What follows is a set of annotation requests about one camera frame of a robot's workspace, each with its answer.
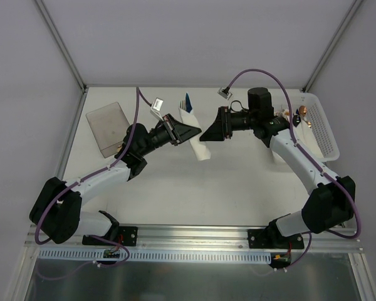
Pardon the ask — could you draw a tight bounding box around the white perforated plastic basket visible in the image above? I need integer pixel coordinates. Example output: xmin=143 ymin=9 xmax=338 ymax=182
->
xmin=289 ymin=93 xmax=340 ymax=162

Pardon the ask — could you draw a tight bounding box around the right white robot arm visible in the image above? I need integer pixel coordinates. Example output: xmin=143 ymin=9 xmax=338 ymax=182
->
xmin=200 ymin=88 xmax=356 ymax=248

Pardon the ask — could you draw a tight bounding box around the rolled napkin with black spoon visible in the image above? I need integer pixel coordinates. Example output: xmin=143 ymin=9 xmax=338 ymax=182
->
xmin=292 ymin=114 xmax=301 ymax=127

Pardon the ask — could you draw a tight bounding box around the copper spoon in basket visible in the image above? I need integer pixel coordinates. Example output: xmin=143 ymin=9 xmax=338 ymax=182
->
xmin=298 ymin=105 xmax=312 ymax=128

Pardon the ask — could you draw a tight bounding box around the white slotted cable duct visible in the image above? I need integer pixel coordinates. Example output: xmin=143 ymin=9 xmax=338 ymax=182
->
xmin=38 ymin=248 xmax=272 ymax=265

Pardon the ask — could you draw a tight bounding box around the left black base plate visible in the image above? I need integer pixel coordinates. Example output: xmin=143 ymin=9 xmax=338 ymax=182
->
xmin=82 ymin=226 xmax=138 ymax=246

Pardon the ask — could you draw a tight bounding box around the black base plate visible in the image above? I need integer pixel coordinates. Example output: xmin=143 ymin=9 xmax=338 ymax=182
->
xmin=247 ymin=228 xmax=305 ymax=250
xmin=82 ymin=226 xmax=138 ymax=246

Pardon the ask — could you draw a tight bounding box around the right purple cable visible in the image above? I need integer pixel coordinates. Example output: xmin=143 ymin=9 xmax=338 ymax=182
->
xmin=217 ymin=68 xmax=363 ymax=270

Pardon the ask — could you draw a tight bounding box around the aluminium mounting rail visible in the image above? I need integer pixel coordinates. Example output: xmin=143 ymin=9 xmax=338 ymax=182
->
xmin=24 ymin=222 xmax=364 ymax=252

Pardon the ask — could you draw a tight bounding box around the silver metal fork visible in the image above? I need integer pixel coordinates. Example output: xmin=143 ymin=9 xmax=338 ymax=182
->
xmin=179 ymin=100 xmax=187 ymax=111

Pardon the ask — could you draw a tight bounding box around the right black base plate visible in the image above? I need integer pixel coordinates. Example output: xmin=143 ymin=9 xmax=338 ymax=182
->
xmin=247 ymin=228 xmax=305 ymax=250

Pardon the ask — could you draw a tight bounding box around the smoky transparent plastic container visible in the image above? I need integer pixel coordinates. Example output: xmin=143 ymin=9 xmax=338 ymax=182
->
xmin=86 ymin=102 xmax=130 ymax=158

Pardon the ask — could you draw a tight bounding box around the white paper napkin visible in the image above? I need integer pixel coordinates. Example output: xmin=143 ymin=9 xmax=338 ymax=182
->
xmin=177 ymin=105 xmax=212 ymax=162

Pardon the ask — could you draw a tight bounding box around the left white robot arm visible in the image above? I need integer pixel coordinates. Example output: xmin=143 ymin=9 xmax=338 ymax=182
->
xmin=29 ymin=112 xmax=202 ymax=245

